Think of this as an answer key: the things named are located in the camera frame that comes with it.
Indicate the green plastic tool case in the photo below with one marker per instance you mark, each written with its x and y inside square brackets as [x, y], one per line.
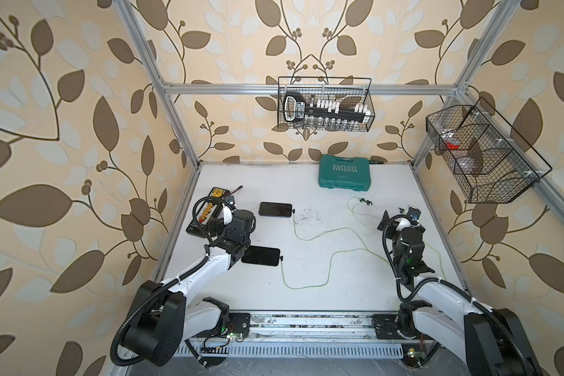
[344, 173]

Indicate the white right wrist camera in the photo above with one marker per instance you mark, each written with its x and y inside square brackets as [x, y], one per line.
[410, 218]

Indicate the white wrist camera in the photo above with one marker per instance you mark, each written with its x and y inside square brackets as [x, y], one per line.
[228, 209]
[410, 218]

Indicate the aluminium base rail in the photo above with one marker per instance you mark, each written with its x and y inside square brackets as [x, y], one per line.
[306, 327]

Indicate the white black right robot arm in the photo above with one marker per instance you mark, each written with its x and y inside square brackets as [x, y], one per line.
[451, 305]

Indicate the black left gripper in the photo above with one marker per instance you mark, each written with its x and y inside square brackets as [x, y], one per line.
[222, 236]

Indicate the black wire basket back wall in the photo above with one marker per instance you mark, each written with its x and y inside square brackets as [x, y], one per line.
[329, 88]

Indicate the red item in basket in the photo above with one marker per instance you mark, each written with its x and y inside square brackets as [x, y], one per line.
[451, 142]

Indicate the blue edged black smartphone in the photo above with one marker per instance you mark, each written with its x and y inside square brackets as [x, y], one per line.
[273, 209]

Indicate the black socket holder rail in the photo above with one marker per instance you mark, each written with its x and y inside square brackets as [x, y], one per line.
[296, 108]

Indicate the black wire basket wall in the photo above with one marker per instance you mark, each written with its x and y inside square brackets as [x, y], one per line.
[496, 163]
[329, 88]

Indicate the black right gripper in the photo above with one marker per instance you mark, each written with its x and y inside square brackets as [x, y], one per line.
[421, 231]

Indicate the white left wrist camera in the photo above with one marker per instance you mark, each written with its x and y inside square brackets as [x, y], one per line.
[228, 209]

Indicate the black wire basket right wall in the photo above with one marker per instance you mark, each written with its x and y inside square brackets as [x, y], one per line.
[496, 163]

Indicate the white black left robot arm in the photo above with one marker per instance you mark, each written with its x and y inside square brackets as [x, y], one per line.
[188, 291]

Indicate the black yellow battery pack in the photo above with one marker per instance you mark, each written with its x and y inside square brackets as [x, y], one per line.
[208, 214]

